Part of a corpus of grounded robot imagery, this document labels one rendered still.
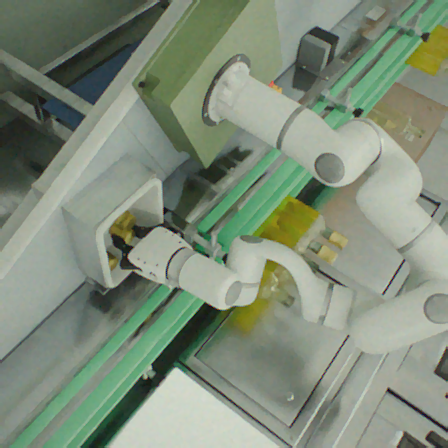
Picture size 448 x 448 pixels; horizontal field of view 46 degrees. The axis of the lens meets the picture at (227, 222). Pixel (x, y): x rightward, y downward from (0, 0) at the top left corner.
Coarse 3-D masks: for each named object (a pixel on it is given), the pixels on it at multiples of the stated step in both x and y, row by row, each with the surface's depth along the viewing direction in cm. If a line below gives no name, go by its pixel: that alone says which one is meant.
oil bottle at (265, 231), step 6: (264, 222) 135; (258, 228) 133; (264, 228) 133; (270, 228) 134; (276, 228) 134; (252, 234) 133; (258, 234) 132; (264, 234) 132; (270, 234) 132; (276, 234) 133; (282, 234) 133; (270, 240) 131; (276, 240) 132; (282, 240) 132; (288, 240) 132; (294, 240) 132; (288, 246) 131; (294, 246) 131; (300, 246) 131; (300, 252) 131
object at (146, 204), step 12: (156, 180) 101; (144, 192) 99; (156, 192) 104; (132, 204) 113; (144, 204) 110; (156, 204) 108; (144, 216) 114; (156, 216) 111; (96, 228) 95; (108, 228) 110; (96, 240) 95; (108, 240) 113; (132, 240) 116; (120, 252) 114; (108, 264) 103; (108, 276) 105; (120, 276) 111
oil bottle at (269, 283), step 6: (264, 270) 126; (264, 276) 125; (270, 276) 125; (276, 276) 126; (264, 282) 124; (270, 282) 125; (276, 282) 125; (258, 288) 124; (264, 288) 124; (270, 288) 124; (276, 288) 125; (258, 294) 126; (264, 294) 125; (270, 294) 125
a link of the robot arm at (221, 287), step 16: (192, 256) 99; (192, 272) 97; (208, 272) 96; (224, 272) 95; (192, 288) 97; (208, 288) 95; (224, 288) 94; (240, 288) 98; (256, 288) 102; (224, 304) 95; (240, 304) 101
